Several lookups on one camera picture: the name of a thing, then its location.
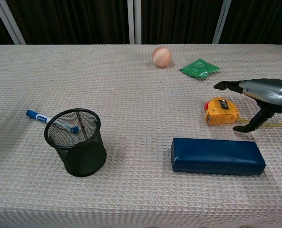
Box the yellow tape measure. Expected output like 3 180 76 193
204 96 282 128

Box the blue white marker pen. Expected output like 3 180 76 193
26 109 80 133

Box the black mesh pen cup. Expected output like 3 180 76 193
44 108 107 178

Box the beige waffle tablecloth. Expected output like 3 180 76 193
0 44 282 228

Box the blue rectangular padded block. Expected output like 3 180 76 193
170 137 267 177

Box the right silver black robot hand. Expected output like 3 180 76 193
214 78 282 133

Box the white partition frame post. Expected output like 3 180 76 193
212 0 234 44
127 0 142 45
0 0 27 45

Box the green foil packet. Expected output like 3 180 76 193
179 58 221 79

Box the orange ball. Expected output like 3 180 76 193
152 46 172 68

